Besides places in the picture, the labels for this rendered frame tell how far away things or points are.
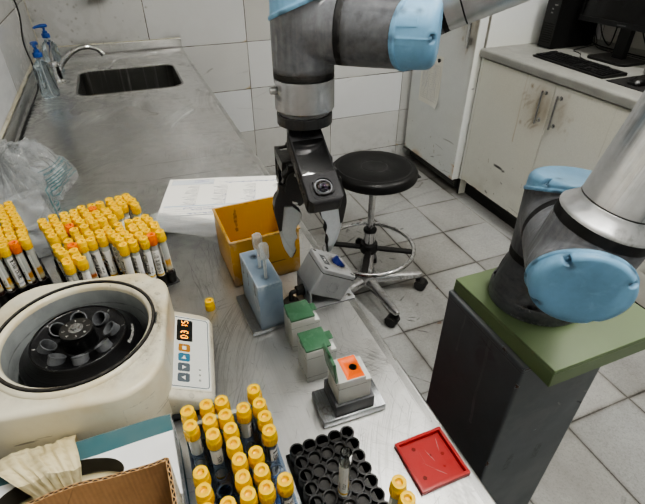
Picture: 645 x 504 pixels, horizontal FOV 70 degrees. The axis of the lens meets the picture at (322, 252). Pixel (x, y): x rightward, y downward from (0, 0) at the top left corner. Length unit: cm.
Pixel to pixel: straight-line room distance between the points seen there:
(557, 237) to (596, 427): 140
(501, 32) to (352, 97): 96
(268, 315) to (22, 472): 37
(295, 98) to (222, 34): 230
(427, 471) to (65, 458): 41
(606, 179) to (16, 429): 71
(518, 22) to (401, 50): 244
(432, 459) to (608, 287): 29
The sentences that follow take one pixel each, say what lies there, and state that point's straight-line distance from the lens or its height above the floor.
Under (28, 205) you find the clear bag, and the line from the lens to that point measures 109.
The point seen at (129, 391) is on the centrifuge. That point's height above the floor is 99.
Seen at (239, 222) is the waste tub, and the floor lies 93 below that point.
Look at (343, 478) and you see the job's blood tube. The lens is 56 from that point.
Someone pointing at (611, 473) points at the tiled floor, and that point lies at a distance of 187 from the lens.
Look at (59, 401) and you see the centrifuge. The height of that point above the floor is 99.
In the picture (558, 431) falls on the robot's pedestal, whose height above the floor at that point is 61.
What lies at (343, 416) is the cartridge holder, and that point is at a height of 89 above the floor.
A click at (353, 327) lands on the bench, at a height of 88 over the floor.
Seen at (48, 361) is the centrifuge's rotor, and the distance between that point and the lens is 68.
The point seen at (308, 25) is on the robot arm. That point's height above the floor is 134.
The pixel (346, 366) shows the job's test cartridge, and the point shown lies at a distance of 63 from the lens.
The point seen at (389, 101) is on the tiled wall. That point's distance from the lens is 336.
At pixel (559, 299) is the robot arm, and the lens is 63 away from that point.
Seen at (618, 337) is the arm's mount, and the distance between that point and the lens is 85.
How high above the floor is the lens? 143
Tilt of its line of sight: 36 degrees down
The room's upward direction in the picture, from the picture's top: straight up
